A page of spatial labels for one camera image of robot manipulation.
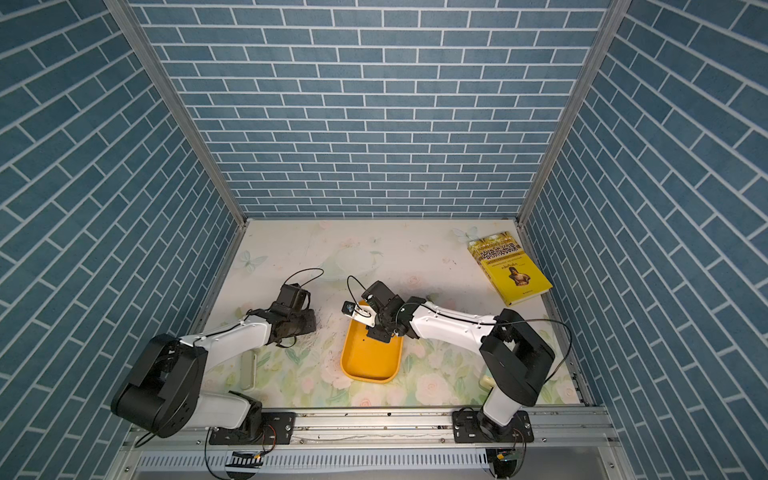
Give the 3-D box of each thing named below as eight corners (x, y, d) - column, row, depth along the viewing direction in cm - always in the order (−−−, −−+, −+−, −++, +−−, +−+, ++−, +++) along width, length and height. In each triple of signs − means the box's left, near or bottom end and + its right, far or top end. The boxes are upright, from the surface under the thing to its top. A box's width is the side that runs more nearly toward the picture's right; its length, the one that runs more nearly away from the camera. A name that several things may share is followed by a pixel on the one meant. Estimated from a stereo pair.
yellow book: (508, 306, 98) (511, 301, 95) (468, 246, 115) (470, 240, 112) (549, 292, 102) (553, 286, 99) (504, 236, 118) (507, 230, 116)
